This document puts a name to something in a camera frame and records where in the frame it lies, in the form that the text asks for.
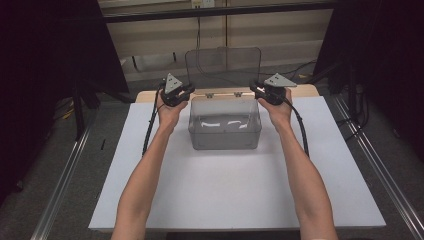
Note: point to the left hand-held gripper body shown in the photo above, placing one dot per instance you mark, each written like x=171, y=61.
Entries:
x=172, y=87

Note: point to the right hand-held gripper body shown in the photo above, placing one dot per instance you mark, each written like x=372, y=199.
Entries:
x=276, y=87

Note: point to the clear grey box lid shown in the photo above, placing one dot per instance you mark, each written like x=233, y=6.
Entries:
x=223, y=66

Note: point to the clear grey plastic storage box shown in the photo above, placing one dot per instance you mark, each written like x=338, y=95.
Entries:
x=225, y=126

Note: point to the person's left hand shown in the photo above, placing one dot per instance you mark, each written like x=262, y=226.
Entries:
x=170, y=113

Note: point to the person's right hand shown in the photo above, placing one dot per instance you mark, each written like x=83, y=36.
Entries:
x=279, y=113

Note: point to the wooden table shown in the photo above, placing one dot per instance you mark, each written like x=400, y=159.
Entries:
x=305, y=90

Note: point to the beige counter cabinet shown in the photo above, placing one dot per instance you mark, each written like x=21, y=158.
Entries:
x=216, y=30

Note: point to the black metal stand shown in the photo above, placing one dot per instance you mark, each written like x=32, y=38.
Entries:
x=80, y=110
x=346, y=90

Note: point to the dark curtain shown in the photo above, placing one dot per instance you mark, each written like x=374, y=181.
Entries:
x=50, y=66
x=383, y=60

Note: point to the white wall outlet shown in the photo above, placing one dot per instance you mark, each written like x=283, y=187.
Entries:
x=203, y=3

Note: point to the aluminium floor rail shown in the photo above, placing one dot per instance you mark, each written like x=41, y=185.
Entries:
x=63, y=180
x=383, y=173

